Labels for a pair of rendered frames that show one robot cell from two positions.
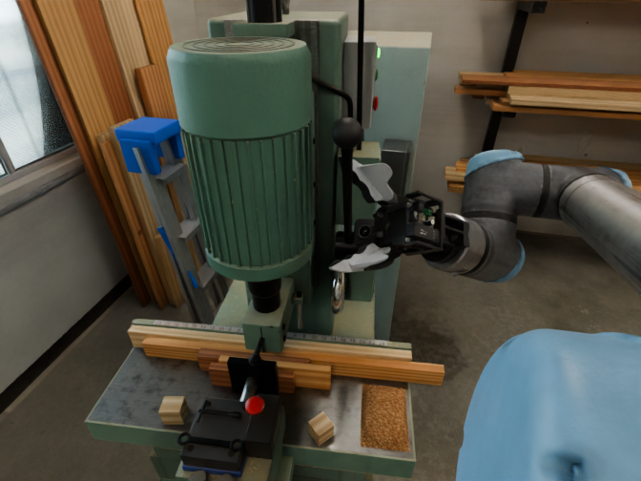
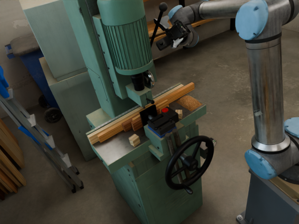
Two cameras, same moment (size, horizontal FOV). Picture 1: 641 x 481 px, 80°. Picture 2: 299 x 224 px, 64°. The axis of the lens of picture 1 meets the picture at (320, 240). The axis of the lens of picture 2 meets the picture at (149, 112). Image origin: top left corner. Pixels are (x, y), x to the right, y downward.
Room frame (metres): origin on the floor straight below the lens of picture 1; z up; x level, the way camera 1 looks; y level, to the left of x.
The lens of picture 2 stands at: (-0.33, 0.66, 1.69)
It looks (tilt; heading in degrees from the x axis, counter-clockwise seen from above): 37 degrees down; 325
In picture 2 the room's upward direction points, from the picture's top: 12 degrees counter-clockwise
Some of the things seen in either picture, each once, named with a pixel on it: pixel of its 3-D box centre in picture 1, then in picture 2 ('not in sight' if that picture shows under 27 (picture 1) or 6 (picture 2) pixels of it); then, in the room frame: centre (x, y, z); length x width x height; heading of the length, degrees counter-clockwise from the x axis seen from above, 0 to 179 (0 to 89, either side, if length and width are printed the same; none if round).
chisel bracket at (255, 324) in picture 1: (272, 314); (139, 94); (0.54, 0.09, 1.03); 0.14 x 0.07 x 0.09; 173
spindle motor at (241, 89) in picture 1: (252, 162); (127, 33); (0.52, 0.10, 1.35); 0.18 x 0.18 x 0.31
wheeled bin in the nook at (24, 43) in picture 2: not in sight; (52, 75); (2.47, -0.02, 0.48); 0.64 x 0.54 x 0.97; 78
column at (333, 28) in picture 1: (292, 191); (107, 56); (0.81, 0.07, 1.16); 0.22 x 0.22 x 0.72; 83
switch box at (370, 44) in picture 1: (359, 82); not in sight; (0.82, -0.08, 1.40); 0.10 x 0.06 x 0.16; 173
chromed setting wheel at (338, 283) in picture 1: (339, 285); (147, 78); (0.64, -0.04, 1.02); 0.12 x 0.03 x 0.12; 173
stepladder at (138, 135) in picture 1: (192, 259); (38, 138); (1.33, 0.55, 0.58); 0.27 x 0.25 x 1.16; 75
